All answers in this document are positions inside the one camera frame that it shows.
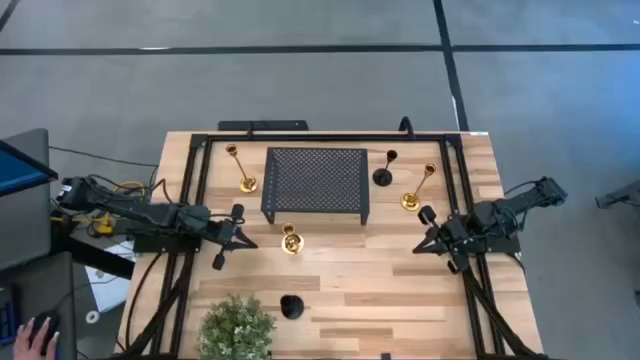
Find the black metal table frame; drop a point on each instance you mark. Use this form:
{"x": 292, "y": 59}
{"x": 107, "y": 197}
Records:
{"x": 300, "y": 137}

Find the blue-screen monitor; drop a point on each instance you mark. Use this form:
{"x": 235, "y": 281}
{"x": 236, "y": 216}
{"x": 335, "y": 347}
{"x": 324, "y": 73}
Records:
{"x": 20, "y": 170}

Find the black desk leg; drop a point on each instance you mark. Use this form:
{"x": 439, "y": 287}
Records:
{"x": 95, "y": 257}

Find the short black candlestick holder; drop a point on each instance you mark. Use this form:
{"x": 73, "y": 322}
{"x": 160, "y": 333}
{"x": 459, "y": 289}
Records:
{"x": 292, "y": 306}

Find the grey side desk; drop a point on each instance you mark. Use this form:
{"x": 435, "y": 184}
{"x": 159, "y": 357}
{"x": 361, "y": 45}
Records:
{"x": 30, "y": 270}

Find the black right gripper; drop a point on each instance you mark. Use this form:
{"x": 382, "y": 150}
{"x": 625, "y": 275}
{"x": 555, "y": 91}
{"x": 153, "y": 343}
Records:
{"x": 455, "y": 237}

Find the short gold candlestick holder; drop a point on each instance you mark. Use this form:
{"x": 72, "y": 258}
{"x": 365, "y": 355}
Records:
{"x": 292, "y": 243}

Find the green potted plant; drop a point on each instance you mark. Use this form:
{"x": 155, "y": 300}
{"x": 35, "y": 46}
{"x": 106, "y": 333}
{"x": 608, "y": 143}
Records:
{"x": 235, "y": 330}

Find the tall black candlestick holder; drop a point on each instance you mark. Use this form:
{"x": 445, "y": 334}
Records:
{"x": 382, "y": 177}

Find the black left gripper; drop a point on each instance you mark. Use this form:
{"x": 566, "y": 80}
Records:
{"x": 224, "y": 232}

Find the person's hand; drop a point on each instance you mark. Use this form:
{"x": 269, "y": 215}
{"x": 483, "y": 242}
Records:
{"x": 27, "y": 345}

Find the white tape roll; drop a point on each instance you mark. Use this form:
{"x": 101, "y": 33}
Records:
{"x": 88, "y": 316}

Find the grey metal stand foot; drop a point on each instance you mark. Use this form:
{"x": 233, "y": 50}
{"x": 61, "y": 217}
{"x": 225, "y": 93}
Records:
{"x": 620, "y": 196}

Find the tall gold candlestick holder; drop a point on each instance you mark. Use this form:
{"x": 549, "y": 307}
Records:
{"x": 248, "y": 184}
{"x": 410, "y": 201}

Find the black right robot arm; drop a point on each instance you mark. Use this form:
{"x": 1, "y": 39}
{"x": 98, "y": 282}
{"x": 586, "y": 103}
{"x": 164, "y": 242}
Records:
{"x": 525, "y": 200}

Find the dark keyboard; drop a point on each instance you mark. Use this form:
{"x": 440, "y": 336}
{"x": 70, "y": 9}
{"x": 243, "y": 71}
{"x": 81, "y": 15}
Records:
{"x": 7, "y": 320}

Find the black computer mouse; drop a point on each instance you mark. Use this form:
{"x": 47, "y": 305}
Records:
{"x": 47, "y": 317}

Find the white sticker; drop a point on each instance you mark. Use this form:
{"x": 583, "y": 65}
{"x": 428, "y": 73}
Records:
{"x": 478, "y": 133}

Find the black perforated metal shelf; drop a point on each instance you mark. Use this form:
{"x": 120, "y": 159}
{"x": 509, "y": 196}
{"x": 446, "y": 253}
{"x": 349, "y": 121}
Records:
{"x": 315, "y": 180}

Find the white paper sheet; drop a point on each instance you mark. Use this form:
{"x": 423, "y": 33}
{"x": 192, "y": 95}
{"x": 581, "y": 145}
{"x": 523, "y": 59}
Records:
{"x": 107, "y": 295}

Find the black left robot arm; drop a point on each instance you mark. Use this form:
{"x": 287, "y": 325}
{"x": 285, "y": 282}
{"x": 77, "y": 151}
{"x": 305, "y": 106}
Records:
{"x": 160, "y": 215}

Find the black hook clamp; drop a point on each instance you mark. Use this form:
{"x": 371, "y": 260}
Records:
{"x": 406, "y": 118}

